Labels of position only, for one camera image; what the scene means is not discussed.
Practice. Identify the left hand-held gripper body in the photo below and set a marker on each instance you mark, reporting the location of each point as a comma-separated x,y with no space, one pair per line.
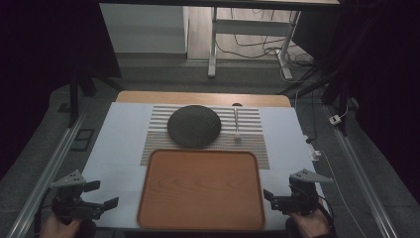
71,206

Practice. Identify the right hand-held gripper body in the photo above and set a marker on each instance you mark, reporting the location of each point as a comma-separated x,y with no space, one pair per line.
302,201

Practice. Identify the person's right hand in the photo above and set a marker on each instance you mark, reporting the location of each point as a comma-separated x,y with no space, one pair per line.
310,224

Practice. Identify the person's left hand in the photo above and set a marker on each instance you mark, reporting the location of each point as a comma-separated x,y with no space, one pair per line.
57,228

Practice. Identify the white plug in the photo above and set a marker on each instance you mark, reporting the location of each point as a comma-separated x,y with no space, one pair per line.
315,154

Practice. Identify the striped woven placemat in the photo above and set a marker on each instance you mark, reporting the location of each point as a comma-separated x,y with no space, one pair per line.
254,150

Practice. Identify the white table cover sheet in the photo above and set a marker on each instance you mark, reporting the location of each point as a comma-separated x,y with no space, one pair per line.
115,139

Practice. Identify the brown wooden tray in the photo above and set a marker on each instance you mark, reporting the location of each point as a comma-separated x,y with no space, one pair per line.
201,190

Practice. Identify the white power adapter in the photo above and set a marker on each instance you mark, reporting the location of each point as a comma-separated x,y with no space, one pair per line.
335,120

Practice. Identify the black metal stand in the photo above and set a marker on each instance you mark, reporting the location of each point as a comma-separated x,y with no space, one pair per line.
340,99
74,99

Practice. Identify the dark round table grommet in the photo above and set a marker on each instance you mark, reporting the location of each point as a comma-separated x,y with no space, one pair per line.
237,104

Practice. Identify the dark round plate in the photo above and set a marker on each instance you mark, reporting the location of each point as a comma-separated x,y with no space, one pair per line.
194,126

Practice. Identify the white cabinet panel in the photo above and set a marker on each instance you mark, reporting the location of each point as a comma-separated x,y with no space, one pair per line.
145,28

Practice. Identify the aluminium rail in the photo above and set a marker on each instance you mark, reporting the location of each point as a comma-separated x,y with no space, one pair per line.
46,175
360,172

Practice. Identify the white metal desk frame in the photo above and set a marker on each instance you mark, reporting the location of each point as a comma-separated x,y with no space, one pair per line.
251,27

